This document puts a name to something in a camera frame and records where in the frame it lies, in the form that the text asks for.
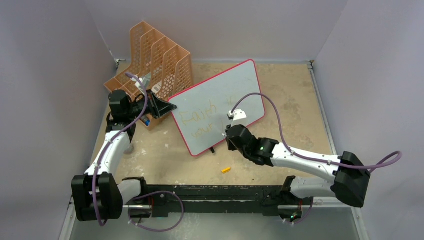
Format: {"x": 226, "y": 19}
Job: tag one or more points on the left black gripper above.
{"x": 158, "y": 107}

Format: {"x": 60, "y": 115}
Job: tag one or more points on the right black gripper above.
{"x": 231, "y": 146}

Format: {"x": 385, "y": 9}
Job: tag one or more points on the yellow marker cap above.
{"x": 225, "y": 170}

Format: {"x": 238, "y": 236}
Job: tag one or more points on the pink framed whiteboard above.
{"x": 202, "y": 110}

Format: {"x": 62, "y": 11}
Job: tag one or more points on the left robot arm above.
{"x": 96, "y": 195}

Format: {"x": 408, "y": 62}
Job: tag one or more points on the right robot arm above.
{"x": 338, "y": 176}

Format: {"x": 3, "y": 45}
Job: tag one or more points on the clear plastic jar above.
{"x": 145, "y": 120}

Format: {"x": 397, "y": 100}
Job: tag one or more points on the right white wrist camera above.
{"x": 237, "y": 117}

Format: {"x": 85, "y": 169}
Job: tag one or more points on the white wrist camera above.
{"x": 145, "y": 80}
{"x": 237, "y": 117}

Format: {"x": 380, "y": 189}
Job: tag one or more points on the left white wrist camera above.
{"x": 145, "y": 80}

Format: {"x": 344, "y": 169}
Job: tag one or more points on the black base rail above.
{"x": 267, "y": 200}

